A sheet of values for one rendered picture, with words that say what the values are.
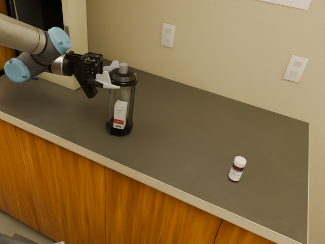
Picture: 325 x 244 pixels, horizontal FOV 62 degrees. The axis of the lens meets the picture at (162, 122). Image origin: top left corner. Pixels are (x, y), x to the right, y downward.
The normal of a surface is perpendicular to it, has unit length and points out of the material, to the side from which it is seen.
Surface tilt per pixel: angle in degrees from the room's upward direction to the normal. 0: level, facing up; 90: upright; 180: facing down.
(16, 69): 83
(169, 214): 90
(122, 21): 90
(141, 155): 0
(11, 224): 0
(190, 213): 90
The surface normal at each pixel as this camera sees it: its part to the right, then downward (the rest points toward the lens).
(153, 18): -0.42, 0.47
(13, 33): 0.85, 0.33
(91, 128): 0.11, -0.81
